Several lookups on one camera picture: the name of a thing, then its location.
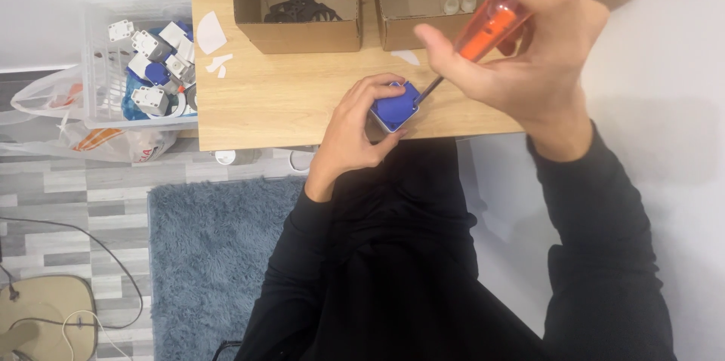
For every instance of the person's black clothing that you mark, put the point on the person's black clothing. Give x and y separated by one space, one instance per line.
408 259

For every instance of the clear plastic bag orange print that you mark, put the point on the clear plastic bag orange print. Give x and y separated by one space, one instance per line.
113 143

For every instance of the heap of blue white sockets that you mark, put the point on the heap of blue white sockets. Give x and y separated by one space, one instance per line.
153 63

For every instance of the white round container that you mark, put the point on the white round container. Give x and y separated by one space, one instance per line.
301 160

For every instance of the pale half-round paper scrap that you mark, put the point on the pale half-round paper scrap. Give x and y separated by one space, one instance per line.
408 57

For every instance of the cardboard box with black parts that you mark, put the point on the cardboard box with black parts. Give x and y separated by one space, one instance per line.
300 38

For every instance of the clear bottle with white cap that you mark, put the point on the clear bottle with white cap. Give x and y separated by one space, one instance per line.
226 156

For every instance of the large white paper scrap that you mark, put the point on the large white paper scrap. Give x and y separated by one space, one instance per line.
209 32

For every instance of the heap of black plastic parts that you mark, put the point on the heap of black plastic parts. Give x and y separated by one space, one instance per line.
300 10

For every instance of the blue-grey shaggy rug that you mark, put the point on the blue-grey shaggy rug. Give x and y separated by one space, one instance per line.
215 270

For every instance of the tiny white paper scrap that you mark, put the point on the tiny white paper scrap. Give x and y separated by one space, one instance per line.
221 72

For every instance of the cardboard box with white caps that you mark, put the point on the cardboard box with white caps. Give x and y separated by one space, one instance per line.
399 32

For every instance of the curved white paper scrap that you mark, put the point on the curved white paper scrap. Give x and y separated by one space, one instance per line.
218 62

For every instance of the white plastic basket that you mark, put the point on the white plastic basket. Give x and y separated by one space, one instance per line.
99 66

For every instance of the person's right hand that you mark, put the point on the person's right hand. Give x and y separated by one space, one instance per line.
544 72

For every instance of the beige rounded appliance base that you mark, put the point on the beige rounded appliance base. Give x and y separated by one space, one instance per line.
39 310

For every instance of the blue and white socket box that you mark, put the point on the blue and white socket box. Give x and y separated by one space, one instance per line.
395 107

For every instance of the white plastic cap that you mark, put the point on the white plastic cap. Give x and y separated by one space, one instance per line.
451 6
468 3

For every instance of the person's left hand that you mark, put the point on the person's left hand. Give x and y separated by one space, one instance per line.
340 140

